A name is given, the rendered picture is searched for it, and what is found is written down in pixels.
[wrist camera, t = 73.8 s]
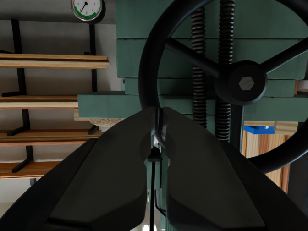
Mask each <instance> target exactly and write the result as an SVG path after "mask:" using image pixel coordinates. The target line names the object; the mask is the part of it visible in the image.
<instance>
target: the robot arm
mask: <svg viewBox="0 0 308 231"><path fill-rule="evenodd" d="M159 122H160V131H162V132H163V133H164V134H165V136H166V139H165V154H166V156H167V157H168V158H169V159H170V161H171V164H170V165H169V166H168V169H167V185H166V207H167V219H168V222H169V223H170V225H171V226H172V227H174V228H175V229H177V230H178V231H308V217H307V216H306V214H305V213H304V212H303V211H302V210H301V209H300V207H299V206H298V205H297V204H296V203H295V202H294V201H293V200H292V199H291V198H290V197H289V196H288V195H287V194H286V193H285V192H284V191H283V190H282V189H281V188H280V187H279V186H277V185H276V184H275V183H274V182H273V181H272V180H271V179H269V178H268V177H267V176H266V175H265V174H264V173H263V172H262V171H261V170H260V169H258V168H257V167H256V166H255V165H254V164H253V163H252V162H250V161H249V160H248V159H247V158H246V157H245V156H244V155H242V154H241V153H240V152H239V151H238V150H237V149H235V148H234V147H233V146H232V145H231V144H230V143H229V142H227V141H223V142H221V141H220V140H219V139H218V138H217V137H215V136H214V135H213V134H212V133H211V132H210V131H208V130H207V129H206V128H204V127H203V126H202V125H200V124H198V123H197V122H195V121H193V120H192V119H190V118H188V117H186V116H184V115H183V114H181V113H179V112H177V111H176V110H174V109H172V108H170V107H163V108H156V107H153V106H150V107H148V108H146V109H144V110H142V111H140V112H138V113H136V114H134V115H132V116H130V117H128V118H126V119H124V120H122V121H120V122H118V123H117V124H115V125H114V126H112V127H111V128H109V129H108V130H107V131H105V132H104V133H103V134H102V135H101V136H99V137H98V138H90V139H89V140H88V141H86V142H85V143H84V144H83V145H81V146H80V147H79V148H77V149H76V150H75V151H74V152H72V153H71V154H70V155H69V156H67V157H66V158H65V159H64V160H62V161H61V162H60V163H59V164H58V165H56V166H55V167H54V168H53V169H51V170H50V171H49V172H47V173H46V174H45V175H44V176H42V177H41V178H40V179H39V180H37V181H36V182H35V183H34V184H33V185H32V186H31V187H30V188H29V189H28V190H27V191H26V192H25V193H24V194H23V195H21V196H20V197H19V198H18V200H17V201H16V202H15V203H14V204H13V205H12V206H11V207H10V208H9V209H8V210H7V211H6V212H5V213H4V214H3V216H2V217H1V218H0V231H130V230H132V229H133V228H135V227H137V226H138V225H140V224H141V223H142V222H143V220H144V217H145V211H146V204H147V196H148V195H147V168H146V165H145V164H144V161H145V160H146V159H147V157H148V156H149V155H150V154H151V136H152V135H153V134H154V133H155V131H158V124H159Z"/></svg>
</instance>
